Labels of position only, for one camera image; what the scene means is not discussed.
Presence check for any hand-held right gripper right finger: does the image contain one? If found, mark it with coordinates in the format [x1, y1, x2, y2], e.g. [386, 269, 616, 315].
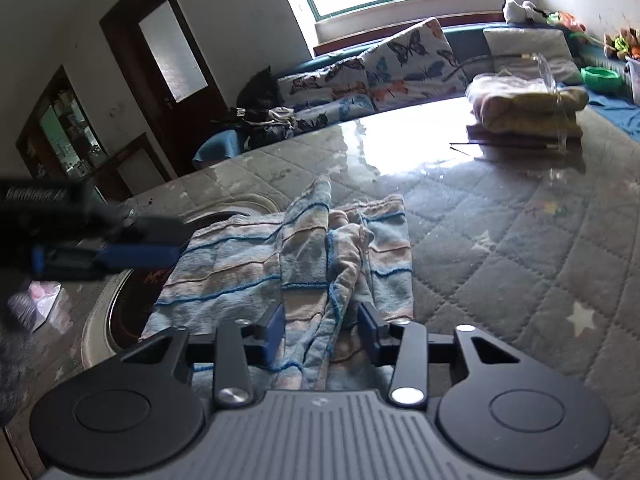
[357, 301, 518, 406]

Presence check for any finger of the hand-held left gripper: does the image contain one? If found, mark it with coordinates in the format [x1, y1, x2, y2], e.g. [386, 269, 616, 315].
[107, 215, 193, 248]
[95, 242, 183, 273]

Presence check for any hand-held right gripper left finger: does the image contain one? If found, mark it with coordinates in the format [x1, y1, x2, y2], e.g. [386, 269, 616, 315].
[120, 305, 286, 408]

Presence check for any blue striped garment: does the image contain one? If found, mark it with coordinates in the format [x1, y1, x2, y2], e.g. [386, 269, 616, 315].
[140, 175, 416, 391]

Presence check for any folded yellow clothes stack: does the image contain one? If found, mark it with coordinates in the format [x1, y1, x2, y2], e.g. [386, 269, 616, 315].
[465, 74, 591, 138]

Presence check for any round inset cooktop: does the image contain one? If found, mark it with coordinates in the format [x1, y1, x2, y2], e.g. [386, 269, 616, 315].
[80, 200, 281, 361]

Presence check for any dark wooden side desk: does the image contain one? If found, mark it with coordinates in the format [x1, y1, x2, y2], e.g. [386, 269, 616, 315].
[95, 132, 171, 201]

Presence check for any pink white plastic bag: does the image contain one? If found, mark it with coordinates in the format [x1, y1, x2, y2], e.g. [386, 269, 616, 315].
[15, 280, 63, 333]

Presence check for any glass door cabinet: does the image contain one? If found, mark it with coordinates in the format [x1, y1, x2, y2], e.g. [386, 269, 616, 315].
[15, 65, 111, 181]

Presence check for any blue chair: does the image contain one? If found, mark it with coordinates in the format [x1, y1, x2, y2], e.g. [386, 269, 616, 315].
[192, 130, 241, 171]

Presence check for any dark wooden door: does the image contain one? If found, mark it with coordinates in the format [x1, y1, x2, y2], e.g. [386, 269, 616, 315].
[100, 0, 228, 171]

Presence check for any black bag pile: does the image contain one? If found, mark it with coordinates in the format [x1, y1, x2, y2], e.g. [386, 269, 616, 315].
[220, 66, 296, 151]

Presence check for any flat butterfly print cushion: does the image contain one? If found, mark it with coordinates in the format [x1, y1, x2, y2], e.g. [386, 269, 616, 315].
[295, 95, 376, 133]

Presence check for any long butterfly print cushion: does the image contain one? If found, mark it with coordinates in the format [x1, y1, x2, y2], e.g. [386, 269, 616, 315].
[277, 57, 376, 111]

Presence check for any large butterfly print cushion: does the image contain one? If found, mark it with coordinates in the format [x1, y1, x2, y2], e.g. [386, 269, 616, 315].
[360, 17, 468, 111]

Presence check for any clear plastic container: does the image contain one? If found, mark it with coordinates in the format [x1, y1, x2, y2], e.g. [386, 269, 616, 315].
[532, 52, 576, 151]

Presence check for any white pillow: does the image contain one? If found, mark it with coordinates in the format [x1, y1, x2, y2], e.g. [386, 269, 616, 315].
[483, 27, 583, 86]

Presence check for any blue mat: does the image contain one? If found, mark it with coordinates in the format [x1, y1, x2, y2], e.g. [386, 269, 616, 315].
[587, 87, 640, 141]

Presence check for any green plastic bowl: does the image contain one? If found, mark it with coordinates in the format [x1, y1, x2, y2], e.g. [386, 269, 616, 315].
[581, 66, 623, 93]

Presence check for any white plush toy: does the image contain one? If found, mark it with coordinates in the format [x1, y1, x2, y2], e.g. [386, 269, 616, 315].
[502, 0, 548, 24]

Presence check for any clear plastic storage box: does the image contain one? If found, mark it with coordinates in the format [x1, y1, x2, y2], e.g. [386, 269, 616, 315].
[625, 57, 640, 106]

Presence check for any colourful toy pile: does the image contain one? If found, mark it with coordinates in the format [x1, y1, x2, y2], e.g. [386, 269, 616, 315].
[547, 10, 586, 33]

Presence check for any plush toy group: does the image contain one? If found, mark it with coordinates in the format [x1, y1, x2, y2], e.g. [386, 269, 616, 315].
[602, 27, 640, 61]

